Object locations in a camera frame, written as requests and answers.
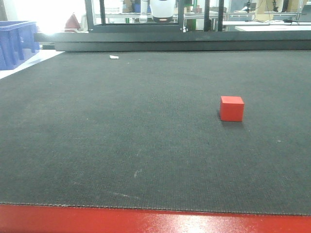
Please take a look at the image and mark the red magnetic cube block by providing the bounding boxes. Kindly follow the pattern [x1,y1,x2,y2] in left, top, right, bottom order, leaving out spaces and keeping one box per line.
[219,96,244,122]

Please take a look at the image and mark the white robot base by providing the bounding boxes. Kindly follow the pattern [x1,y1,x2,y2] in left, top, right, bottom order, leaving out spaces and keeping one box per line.
[150,0,175,23]

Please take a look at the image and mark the dark grey carpet mat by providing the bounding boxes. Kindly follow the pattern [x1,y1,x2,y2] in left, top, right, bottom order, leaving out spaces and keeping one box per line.
[0,50,311,215]

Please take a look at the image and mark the dark red cone object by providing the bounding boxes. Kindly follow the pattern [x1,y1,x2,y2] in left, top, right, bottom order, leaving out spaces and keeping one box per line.
[65,13,81,33]

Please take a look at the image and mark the blue plastic crate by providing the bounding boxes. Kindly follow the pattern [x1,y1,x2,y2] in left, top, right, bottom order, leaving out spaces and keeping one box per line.
[0,21,40,70]

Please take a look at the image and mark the white table in background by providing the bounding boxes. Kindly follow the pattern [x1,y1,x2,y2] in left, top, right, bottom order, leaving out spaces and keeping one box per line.
[223,21,311,32]

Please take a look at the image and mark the black metal frame platform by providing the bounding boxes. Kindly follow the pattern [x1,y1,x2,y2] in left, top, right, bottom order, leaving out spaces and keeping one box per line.
[35,0,311,51]

